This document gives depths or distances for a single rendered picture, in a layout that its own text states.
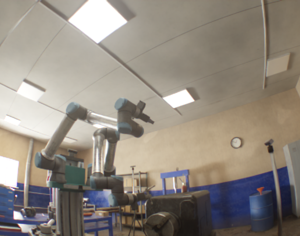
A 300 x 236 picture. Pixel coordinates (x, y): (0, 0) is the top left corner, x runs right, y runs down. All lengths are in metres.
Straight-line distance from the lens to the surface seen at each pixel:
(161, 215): 1.25
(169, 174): 4.51
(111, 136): 1.48
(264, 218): 4.01
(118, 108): 0.96
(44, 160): 1.55
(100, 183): 1.08
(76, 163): 2.04
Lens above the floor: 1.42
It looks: 26 degrees up
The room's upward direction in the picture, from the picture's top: 4 degrees counter-clockwise
